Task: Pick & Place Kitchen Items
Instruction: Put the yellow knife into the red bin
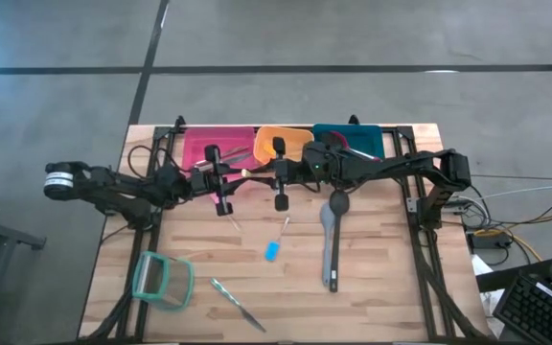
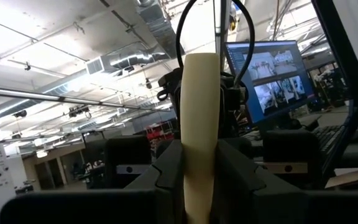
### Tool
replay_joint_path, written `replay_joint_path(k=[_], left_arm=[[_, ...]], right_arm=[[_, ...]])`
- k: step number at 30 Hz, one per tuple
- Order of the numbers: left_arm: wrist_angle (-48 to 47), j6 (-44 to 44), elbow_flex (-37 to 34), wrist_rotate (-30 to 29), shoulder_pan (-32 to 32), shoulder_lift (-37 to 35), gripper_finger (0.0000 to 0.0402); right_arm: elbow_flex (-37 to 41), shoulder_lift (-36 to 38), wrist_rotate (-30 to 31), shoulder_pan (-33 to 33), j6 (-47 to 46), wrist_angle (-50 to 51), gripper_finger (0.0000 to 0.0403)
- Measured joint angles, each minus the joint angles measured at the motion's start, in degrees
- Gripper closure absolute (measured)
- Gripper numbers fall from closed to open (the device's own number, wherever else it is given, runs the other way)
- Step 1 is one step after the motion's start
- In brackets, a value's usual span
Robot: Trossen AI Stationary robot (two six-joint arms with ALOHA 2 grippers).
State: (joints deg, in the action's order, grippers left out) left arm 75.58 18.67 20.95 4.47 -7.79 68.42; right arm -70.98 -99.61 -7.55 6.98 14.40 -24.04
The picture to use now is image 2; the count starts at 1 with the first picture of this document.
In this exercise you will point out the black aluminium table frame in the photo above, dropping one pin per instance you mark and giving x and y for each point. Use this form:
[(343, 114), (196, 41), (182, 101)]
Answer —
[(340, 46)]

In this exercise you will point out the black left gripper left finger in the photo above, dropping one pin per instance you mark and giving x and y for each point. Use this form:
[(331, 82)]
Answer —
[(166, 186)]

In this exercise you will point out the dark grey workstation monitor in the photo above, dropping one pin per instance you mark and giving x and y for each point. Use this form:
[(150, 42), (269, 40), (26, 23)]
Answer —
[(275, 77)]

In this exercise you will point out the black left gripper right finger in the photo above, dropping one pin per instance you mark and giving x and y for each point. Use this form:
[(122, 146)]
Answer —
[(244, 193)]

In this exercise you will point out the silver ventilation duct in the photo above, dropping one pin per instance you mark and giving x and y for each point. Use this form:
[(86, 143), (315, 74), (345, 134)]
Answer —
[(157, 25)]

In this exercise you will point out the black computer keyboard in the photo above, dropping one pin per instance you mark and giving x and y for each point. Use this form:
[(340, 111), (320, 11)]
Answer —
[(331, 137)]

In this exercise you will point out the shelf with red bins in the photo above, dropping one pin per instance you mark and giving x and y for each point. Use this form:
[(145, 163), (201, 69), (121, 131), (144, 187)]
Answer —
[(158, 130)]

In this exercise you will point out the overhead light bar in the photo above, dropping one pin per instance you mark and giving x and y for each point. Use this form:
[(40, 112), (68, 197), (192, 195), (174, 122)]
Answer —
[(61, 99)]

